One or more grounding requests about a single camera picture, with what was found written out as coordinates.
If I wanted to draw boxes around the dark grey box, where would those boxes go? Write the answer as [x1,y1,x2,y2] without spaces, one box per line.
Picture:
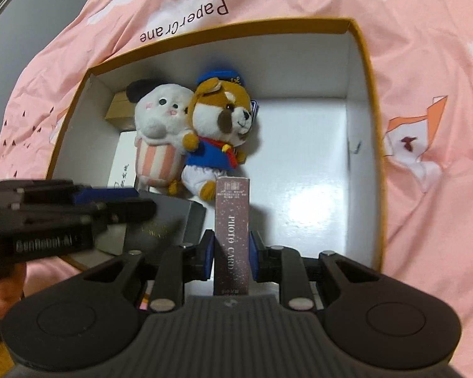
[96,190,207,263]

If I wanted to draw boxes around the mauve glitter card box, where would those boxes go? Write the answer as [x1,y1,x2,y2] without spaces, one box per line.
[213,177,251,297]

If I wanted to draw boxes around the person's left hand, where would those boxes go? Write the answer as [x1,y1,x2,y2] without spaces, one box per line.
[0,262,27,320]

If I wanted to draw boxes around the orange cardboard box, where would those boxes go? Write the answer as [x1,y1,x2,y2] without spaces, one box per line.
[43,18,389,275]

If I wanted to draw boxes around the small brown box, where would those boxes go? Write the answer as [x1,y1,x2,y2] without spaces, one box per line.
[104,91,138,132]

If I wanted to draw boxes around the brown plush dog sailor outfit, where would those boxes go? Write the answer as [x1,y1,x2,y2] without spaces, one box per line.
[167,70,261,201]

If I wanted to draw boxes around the pink printed blanket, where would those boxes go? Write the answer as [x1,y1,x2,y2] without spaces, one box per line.
[0,0,473,375]

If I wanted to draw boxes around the white plush dog striped outfit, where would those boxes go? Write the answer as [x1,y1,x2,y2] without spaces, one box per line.
[126,79,195,188]

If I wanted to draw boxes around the white box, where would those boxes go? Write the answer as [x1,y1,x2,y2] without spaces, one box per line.
[107,131,141,190]

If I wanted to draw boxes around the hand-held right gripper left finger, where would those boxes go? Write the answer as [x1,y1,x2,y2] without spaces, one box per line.
[85,230,216,312]

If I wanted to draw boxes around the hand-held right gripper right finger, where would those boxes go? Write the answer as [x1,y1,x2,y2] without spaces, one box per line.
[248,232,384,312]

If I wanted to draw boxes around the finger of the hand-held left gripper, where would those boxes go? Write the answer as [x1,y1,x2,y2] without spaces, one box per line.
[73,187,140,205]
[89,199,157,226]

